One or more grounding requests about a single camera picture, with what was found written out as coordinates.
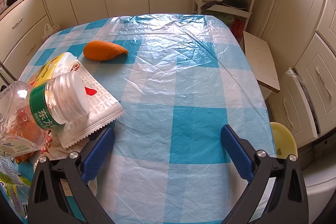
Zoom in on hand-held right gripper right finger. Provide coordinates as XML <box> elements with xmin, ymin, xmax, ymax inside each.
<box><xmin>220</xmin><ymin>124</ymin><xmax>309</xmax><ymax>224</ymax></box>

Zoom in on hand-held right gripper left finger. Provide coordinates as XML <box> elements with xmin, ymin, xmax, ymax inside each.
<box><xmin>28</xmin><ymin>126</ymin><xmax>116</xmax><ymax>224</ymax></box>

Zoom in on pale yellow waste bin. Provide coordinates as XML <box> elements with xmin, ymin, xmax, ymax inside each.
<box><xmin>270</xmin><ymin>122</ymin><xmax>298</xmax><ymax>161</ymax></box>

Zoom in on white snack wrapper red mark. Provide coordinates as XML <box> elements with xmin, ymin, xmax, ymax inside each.
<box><xmin>54</xmin><ymin>63</ymin><xmax>124</xmax><ymax>149</ymax></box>

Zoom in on clear plastic bottle green label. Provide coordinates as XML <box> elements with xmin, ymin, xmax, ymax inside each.
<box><xmin>0</xmin><ymin>72</ymin><xmax>91</xmax><ymax>155</ymax></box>

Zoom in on yellow snack packet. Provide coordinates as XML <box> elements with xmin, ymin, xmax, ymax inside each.
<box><xmin>26</xmin><ymin>52</ymin><xmax>79</xmax><ymax>88</ymax></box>

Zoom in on small orange peel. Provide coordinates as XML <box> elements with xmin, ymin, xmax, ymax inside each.
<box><xmin>83</xmin><ymin>41</ymin><xmax>130</xmax><ymax>61</ymax></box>

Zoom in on open cream drawer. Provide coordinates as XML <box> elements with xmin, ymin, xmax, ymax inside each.
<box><xmin>270</xmin><ymin>73</ymin><xmax>321</xmax><ymax>147</ymax></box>

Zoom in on white appliance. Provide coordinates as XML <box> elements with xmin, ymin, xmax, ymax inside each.
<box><xmin>298</xmin><ymin>140</ymin><xmax>336</xmax><ymax>224</ymax></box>

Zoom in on green white printed packet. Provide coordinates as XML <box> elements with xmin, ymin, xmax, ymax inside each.
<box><xmin>0</xmin><ymin>156</ymin><xmax>33</xmax><ymax>216</ymax></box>

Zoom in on blue white checkered tablecloth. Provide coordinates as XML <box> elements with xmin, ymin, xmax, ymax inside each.
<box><xmin>16</xmin><ymin>13</ymin><xmax>277</xmax><ymax>224</ymax></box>

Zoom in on white wooden stool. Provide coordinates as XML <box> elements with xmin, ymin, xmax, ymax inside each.
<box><xmin>243</xmin><ymin>30</ymin><xmax>281</xmax><ymax>93</ymax></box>

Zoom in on medium cream drawer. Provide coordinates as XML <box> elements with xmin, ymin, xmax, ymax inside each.
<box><xmin>293</xmin><ymin>32</ymin><xmax>336</xmax><ymax>123</ymax></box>

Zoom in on red plastic bag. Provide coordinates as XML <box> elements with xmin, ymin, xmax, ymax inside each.
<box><xmin>231</xmin><ymin>18</ymin><xmax>244</xmax><ymax>42</ymax></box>

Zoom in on small white plastic bag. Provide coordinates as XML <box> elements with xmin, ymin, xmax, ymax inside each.
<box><xmin>42</xmin><ymin>23</ymin><xmax>60</xmax><ymax>41</ymax></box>

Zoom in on green leafy vegetables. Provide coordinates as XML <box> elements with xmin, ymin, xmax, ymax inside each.
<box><xmin>215</xmin><ymin>13</ymin><xmax>237</xmax><ymax>25</ymax></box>

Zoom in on large cream drawer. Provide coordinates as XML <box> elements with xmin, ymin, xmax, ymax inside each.
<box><xmin>316</xmin><ymin>0</ymin><xmax>336</xmax><ymax>62</ymax></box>

